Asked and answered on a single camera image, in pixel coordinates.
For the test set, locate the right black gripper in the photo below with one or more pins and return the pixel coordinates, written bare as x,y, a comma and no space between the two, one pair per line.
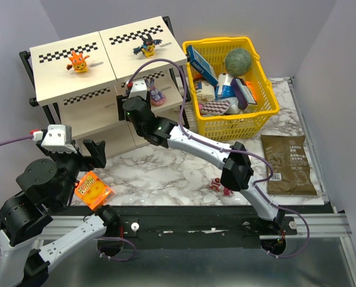
119,108

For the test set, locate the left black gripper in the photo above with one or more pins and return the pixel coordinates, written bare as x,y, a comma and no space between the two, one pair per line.
76,158

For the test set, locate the purple bunny donut toy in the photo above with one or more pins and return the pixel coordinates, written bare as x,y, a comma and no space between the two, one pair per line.
157,98

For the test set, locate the orange dragon toy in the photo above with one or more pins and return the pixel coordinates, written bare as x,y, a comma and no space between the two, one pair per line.
78,62

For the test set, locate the black yellow bat toy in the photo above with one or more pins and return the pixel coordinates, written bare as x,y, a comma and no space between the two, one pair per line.
148,46

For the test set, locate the red pink bear toy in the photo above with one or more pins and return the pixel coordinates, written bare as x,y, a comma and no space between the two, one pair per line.
216,185

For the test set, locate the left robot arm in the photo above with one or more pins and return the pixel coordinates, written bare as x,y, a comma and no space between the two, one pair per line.
47,186

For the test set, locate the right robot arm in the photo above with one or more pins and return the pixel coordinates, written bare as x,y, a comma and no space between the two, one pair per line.
233,160

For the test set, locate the beige three-tier shelf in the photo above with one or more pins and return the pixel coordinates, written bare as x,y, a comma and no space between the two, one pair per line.
87,101

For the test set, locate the orange Scrub Daddy box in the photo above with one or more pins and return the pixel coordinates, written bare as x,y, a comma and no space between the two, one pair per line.
93,191

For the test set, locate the cream paper roll pack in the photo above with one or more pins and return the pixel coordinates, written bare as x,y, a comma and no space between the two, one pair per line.
204,91

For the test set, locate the blue Harry's box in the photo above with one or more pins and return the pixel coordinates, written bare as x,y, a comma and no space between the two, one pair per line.
202,66

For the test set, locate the striped pink grey sponge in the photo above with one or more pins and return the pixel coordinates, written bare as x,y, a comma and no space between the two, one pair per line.
215,107

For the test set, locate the blue white pouch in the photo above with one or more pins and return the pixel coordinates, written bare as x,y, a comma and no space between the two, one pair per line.
223,89

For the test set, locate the yellow plastic basket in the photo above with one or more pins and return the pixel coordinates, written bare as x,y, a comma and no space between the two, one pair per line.
239,126

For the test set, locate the dark purple box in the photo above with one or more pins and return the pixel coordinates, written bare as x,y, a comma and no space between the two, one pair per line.
246,100

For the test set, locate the green textured ball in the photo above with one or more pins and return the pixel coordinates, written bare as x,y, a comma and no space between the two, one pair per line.
238,62

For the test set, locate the small red pink toy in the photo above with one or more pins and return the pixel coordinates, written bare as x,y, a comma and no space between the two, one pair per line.
227,192

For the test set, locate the brown coffee bag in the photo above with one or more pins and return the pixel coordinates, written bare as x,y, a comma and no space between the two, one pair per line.
291,170

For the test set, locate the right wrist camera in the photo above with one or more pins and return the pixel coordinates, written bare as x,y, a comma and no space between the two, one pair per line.
137,87

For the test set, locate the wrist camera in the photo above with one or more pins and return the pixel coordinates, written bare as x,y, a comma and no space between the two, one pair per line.
58,138
137,87

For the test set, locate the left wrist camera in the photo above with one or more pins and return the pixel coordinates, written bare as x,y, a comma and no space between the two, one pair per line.
58,138

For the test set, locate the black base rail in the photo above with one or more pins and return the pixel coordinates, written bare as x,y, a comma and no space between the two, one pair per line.
194,227

